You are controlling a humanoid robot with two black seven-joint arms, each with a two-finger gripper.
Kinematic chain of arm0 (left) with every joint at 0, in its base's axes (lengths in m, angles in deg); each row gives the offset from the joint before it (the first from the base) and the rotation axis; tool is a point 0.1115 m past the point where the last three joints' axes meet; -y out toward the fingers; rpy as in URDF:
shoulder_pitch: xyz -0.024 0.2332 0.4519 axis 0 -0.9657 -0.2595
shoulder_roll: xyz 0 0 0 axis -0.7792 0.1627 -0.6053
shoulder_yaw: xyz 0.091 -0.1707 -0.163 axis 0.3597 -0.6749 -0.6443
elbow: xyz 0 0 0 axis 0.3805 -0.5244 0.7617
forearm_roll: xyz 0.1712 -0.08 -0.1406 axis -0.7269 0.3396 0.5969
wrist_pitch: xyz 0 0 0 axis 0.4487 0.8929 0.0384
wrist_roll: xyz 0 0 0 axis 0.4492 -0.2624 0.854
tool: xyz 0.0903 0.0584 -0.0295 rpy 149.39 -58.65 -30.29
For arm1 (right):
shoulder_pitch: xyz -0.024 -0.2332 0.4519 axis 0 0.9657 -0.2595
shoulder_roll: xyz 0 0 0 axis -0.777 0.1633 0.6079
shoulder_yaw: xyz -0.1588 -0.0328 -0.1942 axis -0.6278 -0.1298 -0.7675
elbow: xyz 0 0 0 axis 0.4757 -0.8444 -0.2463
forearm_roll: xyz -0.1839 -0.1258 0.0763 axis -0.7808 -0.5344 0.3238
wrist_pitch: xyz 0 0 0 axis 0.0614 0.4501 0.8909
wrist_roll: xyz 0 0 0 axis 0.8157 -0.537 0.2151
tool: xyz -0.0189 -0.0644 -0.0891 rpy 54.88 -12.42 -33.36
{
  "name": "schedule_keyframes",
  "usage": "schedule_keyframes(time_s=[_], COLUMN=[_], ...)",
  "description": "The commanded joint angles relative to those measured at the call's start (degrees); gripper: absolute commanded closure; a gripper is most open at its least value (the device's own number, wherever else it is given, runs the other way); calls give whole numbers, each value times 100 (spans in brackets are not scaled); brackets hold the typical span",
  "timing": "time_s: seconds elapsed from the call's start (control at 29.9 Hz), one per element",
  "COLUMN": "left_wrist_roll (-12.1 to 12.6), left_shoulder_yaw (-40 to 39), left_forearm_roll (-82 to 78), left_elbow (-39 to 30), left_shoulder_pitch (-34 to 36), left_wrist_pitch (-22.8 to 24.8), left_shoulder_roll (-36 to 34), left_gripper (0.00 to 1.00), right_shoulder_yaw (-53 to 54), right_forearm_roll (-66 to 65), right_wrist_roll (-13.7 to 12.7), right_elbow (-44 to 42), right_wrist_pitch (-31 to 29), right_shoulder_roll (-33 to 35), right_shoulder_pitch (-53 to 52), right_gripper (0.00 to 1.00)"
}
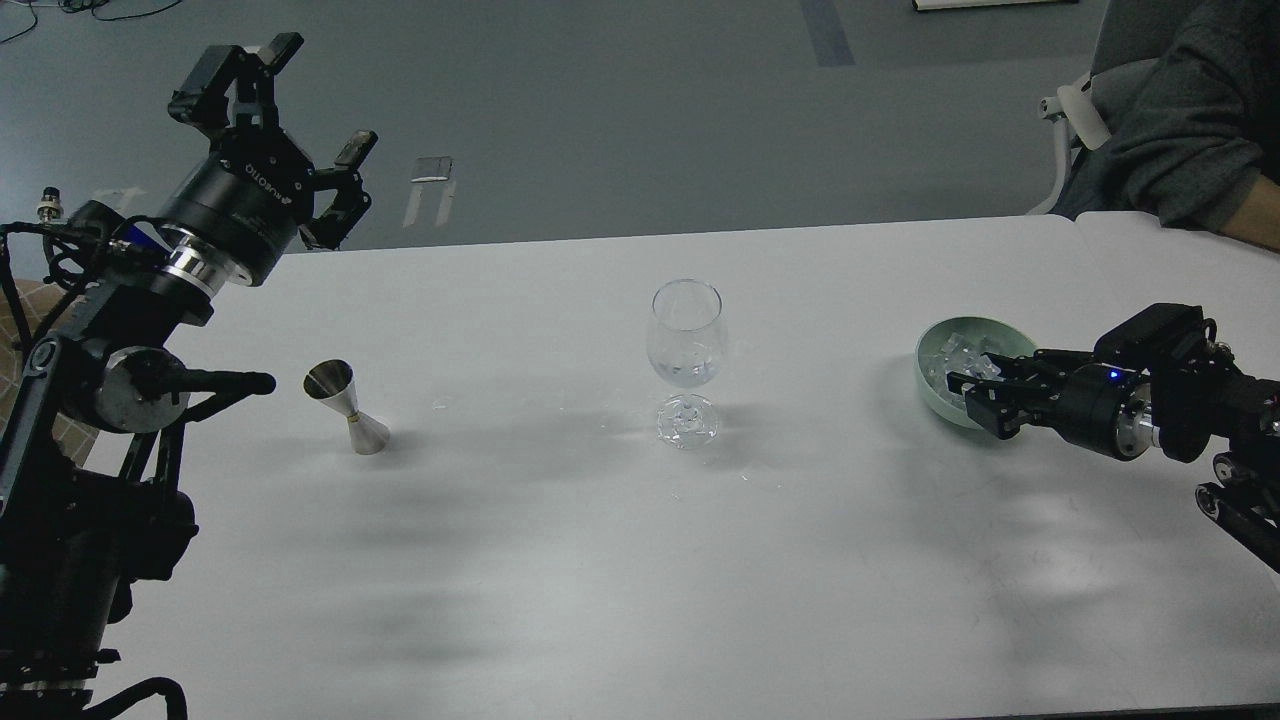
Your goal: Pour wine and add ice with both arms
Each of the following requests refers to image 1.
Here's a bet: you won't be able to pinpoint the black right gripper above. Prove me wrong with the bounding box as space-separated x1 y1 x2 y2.
946 348 1160 461

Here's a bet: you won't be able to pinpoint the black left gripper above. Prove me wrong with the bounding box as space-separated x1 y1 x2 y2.
159 32 379 287

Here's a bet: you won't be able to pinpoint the steel cocktail jigger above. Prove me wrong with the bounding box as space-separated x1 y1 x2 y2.
303 359 390 456

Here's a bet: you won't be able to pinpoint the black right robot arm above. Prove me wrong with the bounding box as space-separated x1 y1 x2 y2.
945 304 1279 569

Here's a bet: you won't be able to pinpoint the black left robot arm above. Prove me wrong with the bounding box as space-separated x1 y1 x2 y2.
1 33 378 719

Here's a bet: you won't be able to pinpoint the green bowl of ice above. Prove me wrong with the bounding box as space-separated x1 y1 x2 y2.
915 316 1037 430

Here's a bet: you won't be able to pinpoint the clear wine glass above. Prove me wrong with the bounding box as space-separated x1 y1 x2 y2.
646 278 728 450

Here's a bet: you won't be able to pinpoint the white office chair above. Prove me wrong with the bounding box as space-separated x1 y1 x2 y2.
1027 73 1112 217

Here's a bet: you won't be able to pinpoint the person in grey hoodie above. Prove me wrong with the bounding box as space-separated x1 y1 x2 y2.
1053 1 1279 251

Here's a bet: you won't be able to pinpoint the beige checked cloth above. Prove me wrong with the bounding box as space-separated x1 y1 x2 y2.
1 279 79 460

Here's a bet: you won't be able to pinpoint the black floor cables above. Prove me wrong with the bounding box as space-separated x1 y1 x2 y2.
0 0 183 44

